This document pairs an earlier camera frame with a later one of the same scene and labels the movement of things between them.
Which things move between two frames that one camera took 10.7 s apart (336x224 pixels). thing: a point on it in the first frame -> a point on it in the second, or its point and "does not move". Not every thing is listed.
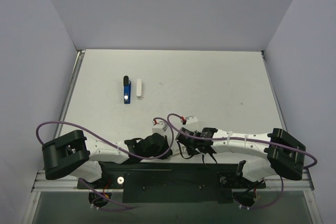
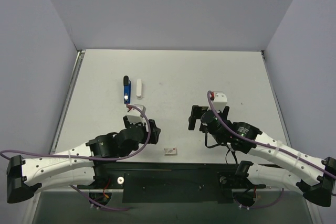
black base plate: x=174 y=182 does not move
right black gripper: x=184 y=135 -> x=196 y=116
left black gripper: x=163 y=145 -> x=153 y=131
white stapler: x=138 y=95 does not move
